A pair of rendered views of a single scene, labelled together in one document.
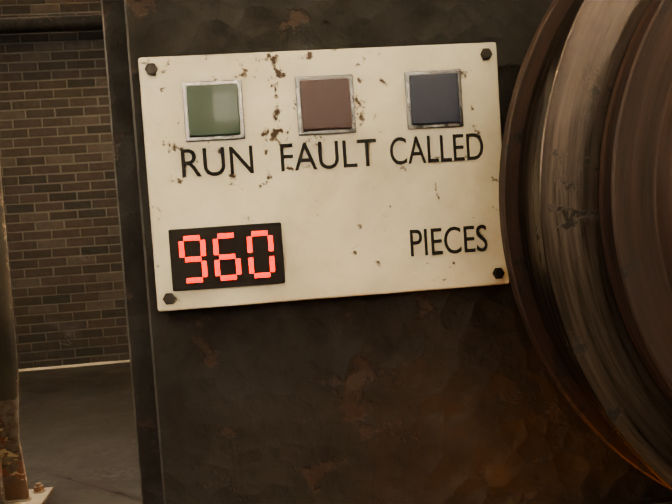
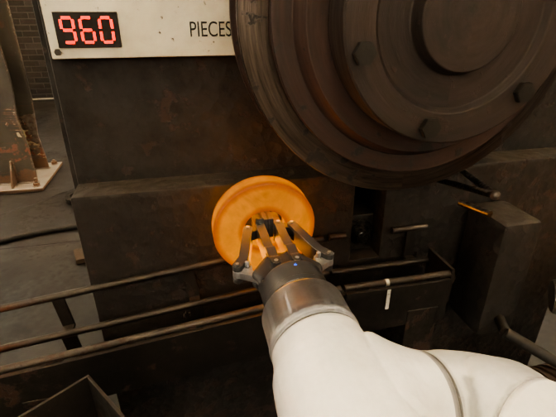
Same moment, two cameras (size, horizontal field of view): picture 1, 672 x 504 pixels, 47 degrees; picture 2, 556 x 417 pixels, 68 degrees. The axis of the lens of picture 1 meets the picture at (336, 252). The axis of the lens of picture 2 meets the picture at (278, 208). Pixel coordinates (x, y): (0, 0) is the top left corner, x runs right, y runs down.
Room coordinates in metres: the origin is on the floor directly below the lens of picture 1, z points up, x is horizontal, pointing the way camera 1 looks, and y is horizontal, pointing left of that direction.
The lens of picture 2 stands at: (-0.06, -0.11, 1.12)
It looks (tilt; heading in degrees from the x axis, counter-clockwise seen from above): 25 degrees down; 354
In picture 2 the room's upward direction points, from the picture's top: straight up
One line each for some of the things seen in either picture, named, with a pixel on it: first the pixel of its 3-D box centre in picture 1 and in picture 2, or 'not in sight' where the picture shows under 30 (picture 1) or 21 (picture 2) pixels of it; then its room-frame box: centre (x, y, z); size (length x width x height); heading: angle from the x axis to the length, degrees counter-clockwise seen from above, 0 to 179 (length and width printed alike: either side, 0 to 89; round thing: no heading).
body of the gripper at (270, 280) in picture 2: not in sight; (289, 280); (0.33, -0.17, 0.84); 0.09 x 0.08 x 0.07; 7
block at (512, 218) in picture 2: not in sight; (489, 266); (0.55, -0.58, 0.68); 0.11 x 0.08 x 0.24; 6
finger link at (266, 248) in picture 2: not in sight; (267, 250); (0.39, -0.14, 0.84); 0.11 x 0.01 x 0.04; 8
